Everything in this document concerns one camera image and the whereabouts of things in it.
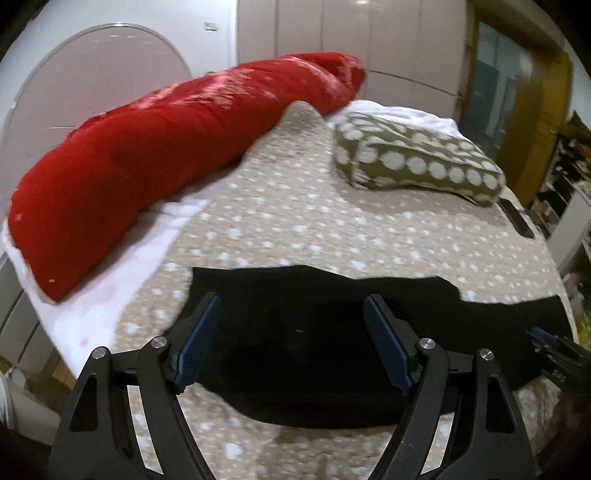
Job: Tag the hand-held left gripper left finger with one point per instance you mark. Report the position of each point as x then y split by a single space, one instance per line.
199 339

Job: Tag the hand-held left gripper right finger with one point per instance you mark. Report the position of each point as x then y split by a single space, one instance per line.
387 344

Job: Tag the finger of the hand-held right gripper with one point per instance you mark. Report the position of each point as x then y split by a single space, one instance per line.
551 346

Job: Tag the black pants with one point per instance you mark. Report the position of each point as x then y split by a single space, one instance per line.
369 341

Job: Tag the white bed sheet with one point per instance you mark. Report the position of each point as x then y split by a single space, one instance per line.
92 295

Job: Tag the beige spotted blanket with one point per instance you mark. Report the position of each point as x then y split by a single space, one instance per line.
323 221

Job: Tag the cluttered shelf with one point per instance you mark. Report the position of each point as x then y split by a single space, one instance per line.
570 184

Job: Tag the red quilt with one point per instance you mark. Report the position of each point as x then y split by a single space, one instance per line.
152 157

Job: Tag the olive polka dot pillow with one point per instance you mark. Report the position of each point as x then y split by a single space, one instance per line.
415 157

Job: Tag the round pink headboard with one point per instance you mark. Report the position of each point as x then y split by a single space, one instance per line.
87 78

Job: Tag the wooden door frame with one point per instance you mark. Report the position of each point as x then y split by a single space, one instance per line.
531 97

